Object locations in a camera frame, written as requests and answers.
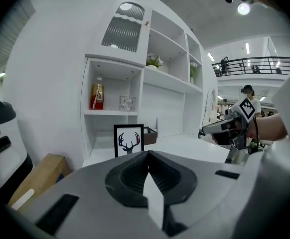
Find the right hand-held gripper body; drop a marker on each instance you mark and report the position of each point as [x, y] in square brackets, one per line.
[246, 108]

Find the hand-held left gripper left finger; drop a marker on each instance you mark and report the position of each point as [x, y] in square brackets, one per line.
[90, 183]

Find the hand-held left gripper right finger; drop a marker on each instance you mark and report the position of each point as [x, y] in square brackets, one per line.
[209, 195]

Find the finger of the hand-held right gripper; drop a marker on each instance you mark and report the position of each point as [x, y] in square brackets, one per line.
[217, 128]

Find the black framed deer picture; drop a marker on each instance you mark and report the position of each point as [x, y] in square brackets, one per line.
[128, 141]

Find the person's right forearm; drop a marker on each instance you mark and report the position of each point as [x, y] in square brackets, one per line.
[269, 128]

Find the white and black robot base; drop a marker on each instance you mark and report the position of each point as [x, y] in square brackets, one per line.
[3, 143]

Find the white desk hutch shelf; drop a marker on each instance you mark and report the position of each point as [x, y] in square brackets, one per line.
[160, 91]

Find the person's right hand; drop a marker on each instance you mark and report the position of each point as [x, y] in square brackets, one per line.
[239, 130]

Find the black balcony railing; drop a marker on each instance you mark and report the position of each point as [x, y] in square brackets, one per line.
[259, 66]

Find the brown cardboard box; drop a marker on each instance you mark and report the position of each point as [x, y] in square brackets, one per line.
[40, 175]

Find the green plant in white vase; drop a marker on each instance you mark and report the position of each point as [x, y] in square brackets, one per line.
[193, 71]

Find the dark brown wooden box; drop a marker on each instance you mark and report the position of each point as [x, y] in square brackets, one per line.
[151, 138]

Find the clear patterned glass cup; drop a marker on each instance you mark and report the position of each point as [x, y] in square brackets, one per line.
[132, 104]
[123, 104]

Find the red and gold drink bottle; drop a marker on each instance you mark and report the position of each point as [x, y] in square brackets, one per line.
[97, 96]

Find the potted plant in white pot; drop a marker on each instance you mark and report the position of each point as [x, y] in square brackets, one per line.
[153, 61]

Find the round ceiling lamp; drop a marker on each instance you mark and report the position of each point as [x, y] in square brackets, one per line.
[243, 9]

